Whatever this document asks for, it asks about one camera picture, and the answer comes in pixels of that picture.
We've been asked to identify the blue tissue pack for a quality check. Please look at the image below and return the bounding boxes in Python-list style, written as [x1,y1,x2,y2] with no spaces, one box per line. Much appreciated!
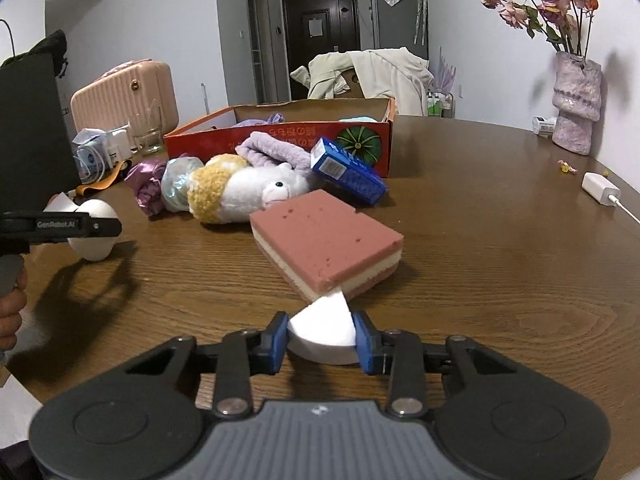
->
[310,138,388,205]

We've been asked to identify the white paper sheet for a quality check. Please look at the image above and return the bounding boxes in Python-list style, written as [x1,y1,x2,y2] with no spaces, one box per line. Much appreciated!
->
[43,193,78,212]

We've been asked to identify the blue plush toy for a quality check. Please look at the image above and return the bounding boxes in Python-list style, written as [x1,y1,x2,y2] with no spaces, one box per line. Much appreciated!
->
[340,116,378,124]

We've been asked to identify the glass cup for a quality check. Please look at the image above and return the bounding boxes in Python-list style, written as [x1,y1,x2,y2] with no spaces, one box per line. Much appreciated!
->
[129,104,163,156]

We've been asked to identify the mauve satin scrunchie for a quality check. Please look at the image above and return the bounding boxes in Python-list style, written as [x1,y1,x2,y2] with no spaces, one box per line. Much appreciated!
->
[125,158,166,217]

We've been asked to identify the purple cloth with scrunchie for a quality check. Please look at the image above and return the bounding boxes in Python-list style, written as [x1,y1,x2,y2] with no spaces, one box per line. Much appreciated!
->
[235,113,284,128]

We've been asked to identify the pink suitcase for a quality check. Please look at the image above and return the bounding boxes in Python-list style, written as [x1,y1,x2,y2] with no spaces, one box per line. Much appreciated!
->
[70,58,179,133]

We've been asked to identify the small yellow trinket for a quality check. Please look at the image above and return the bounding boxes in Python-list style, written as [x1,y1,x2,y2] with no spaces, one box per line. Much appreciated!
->
[558,159,577,174]

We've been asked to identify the red cardboard box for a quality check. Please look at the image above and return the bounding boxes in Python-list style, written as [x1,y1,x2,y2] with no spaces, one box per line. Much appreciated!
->
[164,98,396,178]

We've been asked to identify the white and yellow alpaca plush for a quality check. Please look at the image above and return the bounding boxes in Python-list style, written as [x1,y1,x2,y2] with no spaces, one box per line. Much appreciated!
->
[186,154,318,224]

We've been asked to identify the cream jacket on box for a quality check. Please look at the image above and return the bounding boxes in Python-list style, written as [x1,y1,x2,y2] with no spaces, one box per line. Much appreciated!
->
[290,47,434,116]

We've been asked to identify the white foam cylinder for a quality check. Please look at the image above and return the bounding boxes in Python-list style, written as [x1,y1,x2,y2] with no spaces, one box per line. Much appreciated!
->
[67,200,122,262]

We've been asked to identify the white charger adapter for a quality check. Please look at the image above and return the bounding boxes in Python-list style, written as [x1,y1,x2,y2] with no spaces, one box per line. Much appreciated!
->
[582,172,620,207]

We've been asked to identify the lavender textured vase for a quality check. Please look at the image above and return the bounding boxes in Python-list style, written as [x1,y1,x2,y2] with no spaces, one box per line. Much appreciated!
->
[552,52,602,156]

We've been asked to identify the pink layered sponge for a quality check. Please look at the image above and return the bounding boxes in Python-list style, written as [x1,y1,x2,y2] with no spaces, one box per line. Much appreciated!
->
[250,190,404,302]

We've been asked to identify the brown cardboard box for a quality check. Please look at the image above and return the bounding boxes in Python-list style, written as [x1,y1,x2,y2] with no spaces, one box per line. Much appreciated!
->
[334,70,364,99]

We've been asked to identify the grey refrigerator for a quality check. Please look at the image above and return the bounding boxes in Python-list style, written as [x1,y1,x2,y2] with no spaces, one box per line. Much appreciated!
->
[371,0,428,60]

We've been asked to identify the black paper bag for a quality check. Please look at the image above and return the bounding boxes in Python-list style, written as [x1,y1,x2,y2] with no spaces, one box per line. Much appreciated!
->
[0,29,80,212]

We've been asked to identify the iridescent plastic bag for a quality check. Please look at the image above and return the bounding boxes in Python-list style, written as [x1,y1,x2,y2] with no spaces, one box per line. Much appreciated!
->
[160,156,204,212]

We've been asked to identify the orange black strap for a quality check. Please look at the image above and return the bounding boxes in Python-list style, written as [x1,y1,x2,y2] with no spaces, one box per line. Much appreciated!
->
[74,158,132,198]

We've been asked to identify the dark entrance door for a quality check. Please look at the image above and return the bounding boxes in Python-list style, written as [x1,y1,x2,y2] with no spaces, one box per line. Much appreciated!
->
[282,0,361,72]

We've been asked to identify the dried pink roses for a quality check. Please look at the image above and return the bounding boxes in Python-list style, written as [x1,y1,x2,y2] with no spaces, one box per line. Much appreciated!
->
[480,0,600,58]

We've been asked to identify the blue white package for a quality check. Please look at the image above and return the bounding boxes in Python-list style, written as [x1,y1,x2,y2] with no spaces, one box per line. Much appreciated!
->
[72,128,132,184]

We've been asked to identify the white foam wedge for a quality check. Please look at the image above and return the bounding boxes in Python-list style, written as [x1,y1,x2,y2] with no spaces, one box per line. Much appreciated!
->
[288,289,358,365]

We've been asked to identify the person's left hand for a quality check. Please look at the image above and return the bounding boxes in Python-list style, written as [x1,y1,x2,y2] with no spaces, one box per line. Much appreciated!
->
[0,268,27,351]

